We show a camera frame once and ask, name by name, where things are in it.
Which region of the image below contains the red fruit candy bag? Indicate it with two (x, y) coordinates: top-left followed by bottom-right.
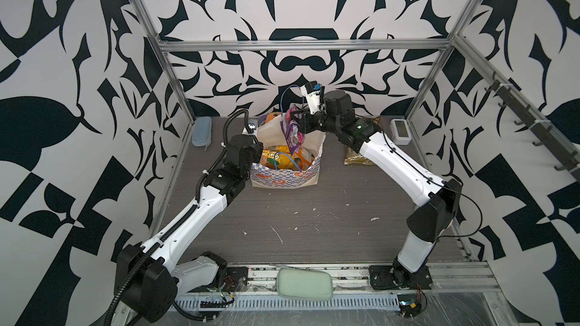
(341, 116), (382, 165)

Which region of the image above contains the purple candy packet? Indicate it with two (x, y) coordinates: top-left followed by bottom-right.
(281, 105), (304, 155)

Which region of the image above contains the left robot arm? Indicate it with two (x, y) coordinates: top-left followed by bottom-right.
(102, 109), (263, 325)

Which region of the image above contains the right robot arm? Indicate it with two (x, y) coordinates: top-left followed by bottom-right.
(291, 84), (465, 291)

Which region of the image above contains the yellow snack packet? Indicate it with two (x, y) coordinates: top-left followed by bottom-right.
(260, 146), (292, 170)

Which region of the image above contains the orange plush toy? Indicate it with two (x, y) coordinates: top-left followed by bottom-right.
(264, 113), (280, 123)

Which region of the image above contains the orange snack packet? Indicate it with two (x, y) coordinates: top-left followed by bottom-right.
(289, 146), (316, 171)

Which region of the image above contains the white digital thermometer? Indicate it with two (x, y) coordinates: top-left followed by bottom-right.
(390, 119), (412, 146)

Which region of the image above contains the wall hook rail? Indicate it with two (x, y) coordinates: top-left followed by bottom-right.
(486, 72), (579, 183)

